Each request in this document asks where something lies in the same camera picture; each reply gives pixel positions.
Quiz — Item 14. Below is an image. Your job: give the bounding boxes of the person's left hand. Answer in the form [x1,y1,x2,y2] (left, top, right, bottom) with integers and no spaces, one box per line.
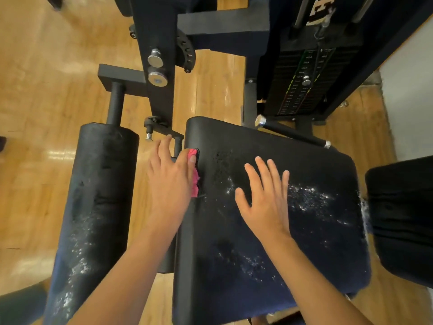
[147,134,198,233]

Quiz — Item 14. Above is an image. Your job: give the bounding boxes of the person's right hand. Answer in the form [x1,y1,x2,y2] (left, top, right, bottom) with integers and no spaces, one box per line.
[234,156,292,242]

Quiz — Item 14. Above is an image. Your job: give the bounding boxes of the pink cleaning cloth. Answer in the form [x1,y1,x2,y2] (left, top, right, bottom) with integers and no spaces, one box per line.
[187,148,201,199]

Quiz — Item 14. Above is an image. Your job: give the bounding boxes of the person's right forearm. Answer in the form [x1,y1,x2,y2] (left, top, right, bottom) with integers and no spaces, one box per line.
[260,230,373,325]

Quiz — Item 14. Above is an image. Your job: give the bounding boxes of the person's left forearm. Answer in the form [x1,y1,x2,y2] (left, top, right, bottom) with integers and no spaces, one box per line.
[68,220,185,325]

